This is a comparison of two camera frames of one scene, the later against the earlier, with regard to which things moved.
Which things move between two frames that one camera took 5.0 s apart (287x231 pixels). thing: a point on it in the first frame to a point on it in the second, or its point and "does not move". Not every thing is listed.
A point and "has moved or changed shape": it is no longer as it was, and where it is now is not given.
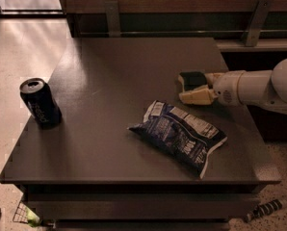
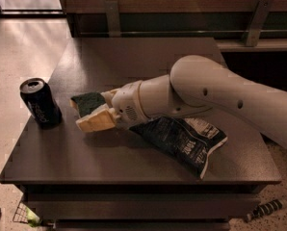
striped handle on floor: (264, 209) does not move
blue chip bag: (183, 137) does not move
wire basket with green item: (24, 215) does not move
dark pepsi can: (40, 102) does not move
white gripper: (226, 88) to (126, 104)
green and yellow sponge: (194, 80) has moved or changed shape
